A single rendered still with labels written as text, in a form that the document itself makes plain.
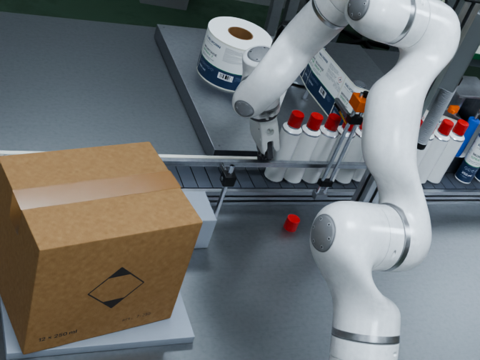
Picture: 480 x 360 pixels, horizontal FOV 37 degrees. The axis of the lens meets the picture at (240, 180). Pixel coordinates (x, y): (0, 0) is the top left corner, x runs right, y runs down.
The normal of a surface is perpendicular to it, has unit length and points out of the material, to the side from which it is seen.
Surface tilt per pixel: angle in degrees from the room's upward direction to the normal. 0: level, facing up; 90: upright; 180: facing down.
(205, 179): 0
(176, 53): 0
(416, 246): 61
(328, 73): 90
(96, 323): 90
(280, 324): 0
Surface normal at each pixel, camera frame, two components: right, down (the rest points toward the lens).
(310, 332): 0.28, -0.76
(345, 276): -0.58, 0.55
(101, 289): 0.48, 0.64
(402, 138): 0.22, 0.14
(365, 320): -0.22, -0.03
